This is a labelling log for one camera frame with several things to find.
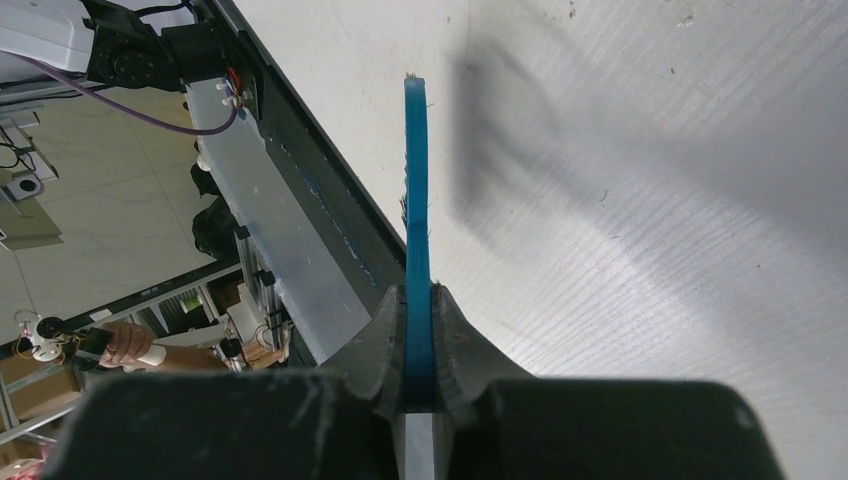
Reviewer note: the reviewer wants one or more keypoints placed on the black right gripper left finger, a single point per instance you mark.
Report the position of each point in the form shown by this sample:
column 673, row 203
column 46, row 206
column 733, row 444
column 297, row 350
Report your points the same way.
column 337, row 421

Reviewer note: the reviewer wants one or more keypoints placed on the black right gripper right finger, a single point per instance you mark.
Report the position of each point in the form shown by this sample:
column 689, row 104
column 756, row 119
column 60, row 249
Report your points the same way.
column 495, row 420

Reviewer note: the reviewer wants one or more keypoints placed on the blue hand brush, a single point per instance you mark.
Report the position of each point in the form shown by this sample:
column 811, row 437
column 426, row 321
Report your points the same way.
column 419, row 355

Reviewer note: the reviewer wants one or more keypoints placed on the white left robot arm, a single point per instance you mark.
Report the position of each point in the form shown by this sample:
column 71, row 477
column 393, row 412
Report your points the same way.
column 126, row 44

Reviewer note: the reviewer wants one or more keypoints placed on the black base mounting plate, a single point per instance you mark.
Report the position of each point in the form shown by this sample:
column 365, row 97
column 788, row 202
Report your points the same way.
column 359, row 237

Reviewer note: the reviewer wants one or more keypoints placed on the hand holding white handle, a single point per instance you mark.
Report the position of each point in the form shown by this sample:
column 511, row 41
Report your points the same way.
column 127, row 344

